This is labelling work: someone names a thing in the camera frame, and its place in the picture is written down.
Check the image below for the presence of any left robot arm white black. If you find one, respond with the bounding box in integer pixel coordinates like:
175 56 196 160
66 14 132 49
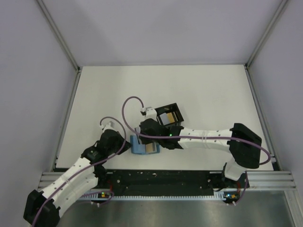
23 128 131 227

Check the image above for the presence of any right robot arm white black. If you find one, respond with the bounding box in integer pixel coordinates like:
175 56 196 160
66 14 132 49
135 119 262 187

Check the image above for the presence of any blue leather card holder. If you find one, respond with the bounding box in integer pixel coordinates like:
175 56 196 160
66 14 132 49
130 135 160 155

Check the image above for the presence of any left aluminium frame post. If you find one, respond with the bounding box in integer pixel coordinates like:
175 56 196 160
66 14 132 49
35 0 81 72

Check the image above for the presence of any right aluminium frame post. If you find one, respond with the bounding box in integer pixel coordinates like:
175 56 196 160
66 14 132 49
245 0 290 68

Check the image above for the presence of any white slotted cable duct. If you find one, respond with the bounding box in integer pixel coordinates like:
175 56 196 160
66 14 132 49
78 191 227 201

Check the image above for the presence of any aluminium front rail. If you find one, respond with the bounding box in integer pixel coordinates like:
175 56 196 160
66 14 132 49
38 171 296 191

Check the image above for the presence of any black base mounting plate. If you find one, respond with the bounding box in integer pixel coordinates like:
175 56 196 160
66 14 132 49
93 169 249 197

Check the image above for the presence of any black card tray box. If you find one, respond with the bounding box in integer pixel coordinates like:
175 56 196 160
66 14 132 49
155 103 184 127

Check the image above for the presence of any gold credit card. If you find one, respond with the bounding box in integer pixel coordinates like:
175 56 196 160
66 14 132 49
145 143 154 154

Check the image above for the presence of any aluminium frame post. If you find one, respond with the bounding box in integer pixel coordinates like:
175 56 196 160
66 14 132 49
245 0 290 68
35 0 81 72

